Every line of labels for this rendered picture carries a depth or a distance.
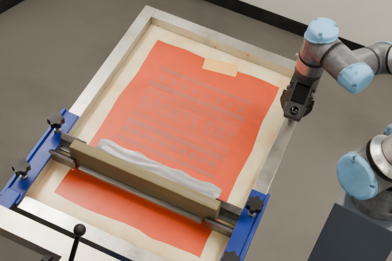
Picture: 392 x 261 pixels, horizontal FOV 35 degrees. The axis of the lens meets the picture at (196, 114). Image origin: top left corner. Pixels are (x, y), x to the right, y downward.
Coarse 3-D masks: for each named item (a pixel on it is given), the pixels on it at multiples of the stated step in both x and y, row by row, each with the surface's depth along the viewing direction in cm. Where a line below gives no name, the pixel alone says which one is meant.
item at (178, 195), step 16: (80, 144) 157; (80, 160) 159; (96, 160) 155; (112, 160) 155; (112, 176) 158; (128, 176) 154; (144, 176) 153; (160, 176) 153; (144, 192) 157; (160, 192) 154; (176, 192) 151; (192, 192) 151; (192, 208) 153; (208, 208) 150
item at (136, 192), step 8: (80, 168) 160; (88, 168) 160; (96, 176) 159; (104, 176) 159; (112, 184) 158; (120, 184) 158; (128, 192) 158; (136, 192) 157; (152, 200) 156; (160, 200) 156; (168, 208) 155; (176, 208) 156; (184, 216) 155; (192, 216) 155
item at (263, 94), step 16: (208, 80) 186; (224, 80) 187; (240, 80) 187; (256, 80) 188; (256, 96) 184; (272, 96) 185; (256, 112) 181; (240, 128) 177; (256, 128) 177; (240, 144) 173; (224, 160) 170; (240, 160) 170; (192, 176) 166; (224, 176) 167; (224, 192) 164; (144, 208) 159; (160, 208) 160; (128, 224) 156; (144, 224) 157; (160, 224) 157; (176, 224) 157; (192, 224) 158; (160, 240) 154; (176, 240) 155; (192, 240) 155
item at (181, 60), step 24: (168, 48) 193; (144, 72) 186; (192, 72) 188; (120, 96) 180; (120, 120) 175; (96, 144) 169; (120, 144) 170; (72, 168) 164; (72, 192) 160; (96, 192) 161; (120, 192) 161; (120, 216) 157
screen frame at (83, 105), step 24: (144, 24) 193; (168, 24) 195; (192, 24) 195; (120, 48) 186; (216, 48) 194; (240, 48) 190; (288, 72) 189; (96, 96) 176; (48, 168) 163; (264, 168) 165; (264, 192) 161; (48, 216) 152; (96, 240) 149; (120, 240) 150
